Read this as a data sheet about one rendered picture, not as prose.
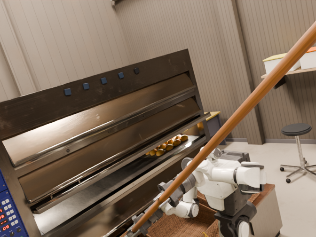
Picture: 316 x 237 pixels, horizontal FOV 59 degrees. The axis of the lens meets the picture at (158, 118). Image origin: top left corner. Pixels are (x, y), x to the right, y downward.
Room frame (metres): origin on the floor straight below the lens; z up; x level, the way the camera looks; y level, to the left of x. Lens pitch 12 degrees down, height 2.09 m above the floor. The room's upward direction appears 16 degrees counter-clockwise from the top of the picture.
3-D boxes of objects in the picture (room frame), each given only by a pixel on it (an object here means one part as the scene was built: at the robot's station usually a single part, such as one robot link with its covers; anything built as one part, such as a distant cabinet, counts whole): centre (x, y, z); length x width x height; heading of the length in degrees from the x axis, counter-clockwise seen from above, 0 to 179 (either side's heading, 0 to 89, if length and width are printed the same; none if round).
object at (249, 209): (1.59, -0.31, 1.01); 0.28 x 0.13 x 0.18; 130
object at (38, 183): (2.26, 0.26, 1.54); 1.79 x 0.11 x 0.19; 130
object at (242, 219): (1.55, -0.27, 0.98); 0.14 x 0.13 x 0.12; 40
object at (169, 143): (2.97, 0.10, 1.21); 0.61 x 0.48 x 0.06; 40
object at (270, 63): (4.30, -2.10, 1.49); 0.44 x 0.36 x 0.25; 41
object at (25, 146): (2.26, 0.26, 1.80); 1.79 x 0.11 x 0.19; 130
